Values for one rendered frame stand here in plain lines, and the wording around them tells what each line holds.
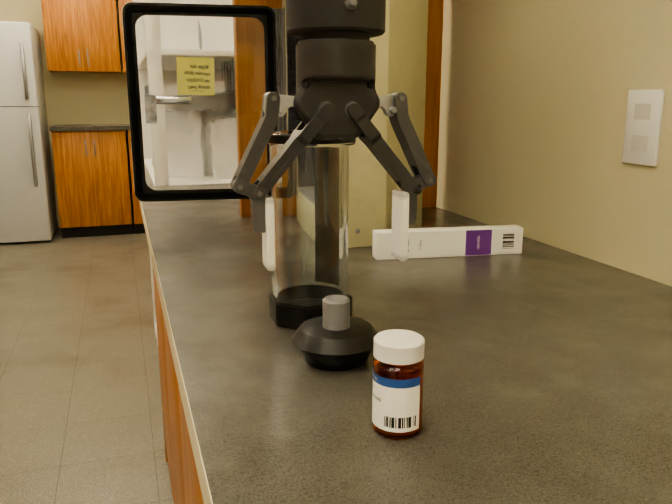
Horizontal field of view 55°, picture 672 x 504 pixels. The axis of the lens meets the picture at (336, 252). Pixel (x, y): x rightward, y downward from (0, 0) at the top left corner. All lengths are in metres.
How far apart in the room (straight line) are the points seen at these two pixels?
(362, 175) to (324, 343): 0.57
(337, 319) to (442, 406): 0.14
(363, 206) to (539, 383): 0.61
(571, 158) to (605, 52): 0.19
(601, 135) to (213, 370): 0.79
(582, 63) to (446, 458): 0.87
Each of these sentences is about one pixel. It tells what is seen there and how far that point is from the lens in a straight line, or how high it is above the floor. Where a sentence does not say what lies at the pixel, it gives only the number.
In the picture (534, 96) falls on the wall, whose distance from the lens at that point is 1.36.
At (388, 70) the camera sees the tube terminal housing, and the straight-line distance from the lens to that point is 1.18.
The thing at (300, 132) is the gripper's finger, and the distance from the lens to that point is 0.61.
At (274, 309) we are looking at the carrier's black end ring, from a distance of 0.78.
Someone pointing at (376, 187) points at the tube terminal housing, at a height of 1.05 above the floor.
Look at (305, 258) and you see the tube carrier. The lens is 0.74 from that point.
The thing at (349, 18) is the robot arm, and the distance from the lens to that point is 0.60.
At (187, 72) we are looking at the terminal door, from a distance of 1.42.
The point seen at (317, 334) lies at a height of 0.98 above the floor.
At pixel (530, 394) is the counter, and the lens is 0.64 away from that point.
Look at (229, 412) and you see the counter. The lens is 0.59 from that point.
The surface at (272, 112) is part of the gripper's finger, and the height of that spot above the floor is 1.19.
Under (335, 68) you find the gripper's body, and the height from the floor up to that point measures 1.23.
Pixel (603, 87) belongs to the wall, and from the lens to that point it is 1.21.
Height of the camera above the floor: 1.20
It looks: 13 degrees down
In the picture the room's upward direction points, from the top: straight up
